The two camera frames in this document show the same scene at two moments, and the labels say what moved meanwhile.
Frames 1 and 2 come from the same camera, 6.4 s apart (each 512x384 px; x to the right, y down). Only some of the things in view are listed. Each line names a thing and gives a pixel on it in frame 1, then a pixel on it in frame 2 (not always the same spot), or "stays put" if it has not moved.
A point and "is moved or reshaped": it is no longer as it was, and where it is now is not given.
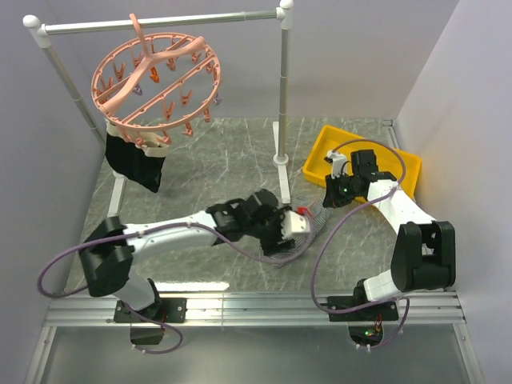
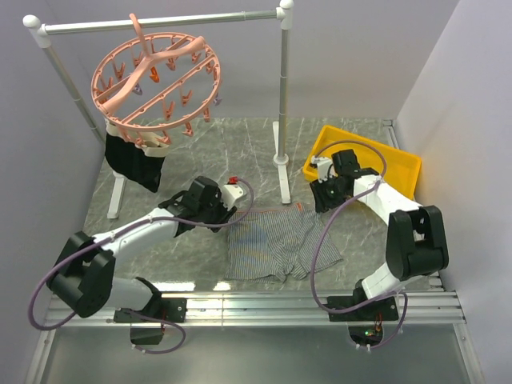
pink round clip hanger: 154,84 stays put
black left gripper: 272,246 to 225,214
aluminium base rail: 417,309 stays put
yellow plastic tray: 402,166 stays put
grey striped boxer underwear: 321,211 is moved or reshaped
